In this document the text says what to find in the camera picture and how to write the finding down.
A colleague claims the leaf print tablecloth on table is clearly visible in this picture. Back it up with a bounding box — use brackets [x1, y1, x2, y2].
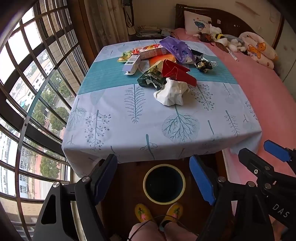
[61, 40, 263, 183]

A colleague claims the red paper bag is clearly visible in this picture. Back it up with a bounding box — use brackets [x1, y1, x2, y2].
[161, 59, 197, 87]

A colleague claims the dark wooden headboard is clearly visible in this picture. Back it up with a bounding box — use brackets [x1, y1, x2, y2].
[174, 3, 285, 49]

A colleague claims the white printed pillow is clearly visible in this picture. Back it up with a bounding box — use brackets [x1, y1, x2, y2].
[184, 10, 212, 35]

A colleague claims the bed with pink sheet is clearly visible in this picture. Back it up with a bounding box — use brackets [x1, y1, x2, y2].
[173, 28, 296, 232]

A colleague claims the person's leg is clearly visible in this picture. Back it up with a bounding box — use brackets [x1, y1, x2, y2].
[165, 223, 200, 241]
[128, 220, 166, 241]

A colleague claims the green yellow wrapper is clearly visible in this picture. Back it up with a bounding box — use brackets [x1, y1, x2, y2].
[117, 51, 133, 63]

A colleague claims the purple plastic bag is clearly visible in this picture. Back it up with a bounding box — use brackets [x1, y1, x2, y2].
[159, 37, 193, 64]

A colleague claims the black crumpled wrapper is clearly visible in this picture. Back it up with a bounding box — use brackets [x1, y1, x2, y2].
[194, 56, 213, 73]

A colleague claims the beige box with orange face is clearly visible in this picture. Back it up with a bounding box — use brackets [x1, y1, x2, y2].
[148, 54, 177, 72]

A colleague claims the thin black cable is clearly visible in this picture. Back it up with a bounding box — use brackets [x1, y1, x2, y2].
[128, 215, 200, 241]

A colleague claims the brown feather toy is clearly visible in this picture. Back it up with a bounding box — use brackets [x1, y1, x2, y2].
[193, 32, 216, 43]

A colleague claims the white bag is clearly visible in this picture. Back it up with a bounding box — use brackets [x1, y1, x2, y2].
[153, 77, 190, 106]

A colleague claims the grey blue cloth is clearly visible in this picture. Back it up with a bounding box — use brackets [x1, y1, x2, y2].
[222, 34, 244, 44]

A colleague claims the beige curtain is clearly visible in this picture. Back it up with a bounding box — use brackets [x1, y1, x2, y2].
[84, 0, 129, 47]

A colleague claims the dark wooden nightstand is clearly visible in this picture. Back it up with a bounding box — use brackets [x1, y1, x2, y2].
[128, 35, 176, 42]

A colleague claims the hanging black corded device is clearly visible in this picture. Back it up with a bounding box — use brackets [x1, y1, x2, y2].
[122, 0, 136, 35]

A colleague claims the bear print folded blanket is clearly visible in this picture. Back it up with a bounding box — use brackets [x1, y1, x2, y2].
[238, 31, 279, 69]

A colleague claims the white fluffy plush toy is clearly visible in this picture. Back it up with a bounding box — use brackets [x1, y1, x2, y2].
[228, 38, 248, 52]

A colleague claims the white marker pen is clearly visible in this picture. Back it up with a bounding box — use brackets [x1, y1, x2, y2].
[225, 47, 238, 62]

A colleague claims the round bin with yellow rim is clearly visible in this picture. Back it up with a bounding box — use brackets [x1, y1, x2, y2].
[143, 164, 186, 205]

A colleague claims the stack of papers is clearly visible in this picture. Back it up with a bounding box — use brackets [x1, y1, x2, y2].
[136, 25, 162, 37]

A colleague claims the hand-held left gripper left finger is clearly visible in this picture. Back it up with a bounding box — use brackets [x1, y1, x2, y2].
[32, 153, 118, 241]

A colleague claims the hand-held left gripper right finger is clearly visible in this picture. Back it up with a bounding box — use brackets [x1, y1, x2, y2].
[189, 155, 275, 241]

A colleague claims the red snack carton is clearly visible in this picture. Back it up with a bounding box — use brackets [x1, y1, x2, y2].
[132, 44, 167, 59]

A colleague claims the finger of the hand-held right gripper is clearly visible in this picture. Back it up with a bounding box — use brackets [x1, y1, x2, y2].
[264, 140, 296, 164]
[238, 148, 281, 193]

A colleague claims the person's right leg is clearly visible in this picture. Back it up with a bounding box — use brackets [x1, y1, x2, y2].
[165, 223, 200, 241]

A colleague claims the person's left leg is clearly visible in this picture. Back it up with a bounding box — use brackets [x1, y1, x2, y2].
[128, 220, 166, 241]

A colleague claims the window with dark grille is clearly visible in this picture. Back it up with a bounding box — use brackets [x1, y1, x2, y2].
[0, 0, 90, 241]

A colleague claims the white grey box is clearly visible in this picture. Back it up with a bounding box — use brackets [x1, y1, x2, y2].
[122, 55, 141, 76]

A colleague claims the bee plush toy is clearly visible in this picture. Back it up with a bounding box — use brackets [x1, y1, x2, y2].
[213, 34, 228, 47]

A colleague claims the dark green snack packet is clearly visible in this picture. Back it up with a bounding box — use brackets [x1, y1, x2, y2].
[137, 68, 168, 91]

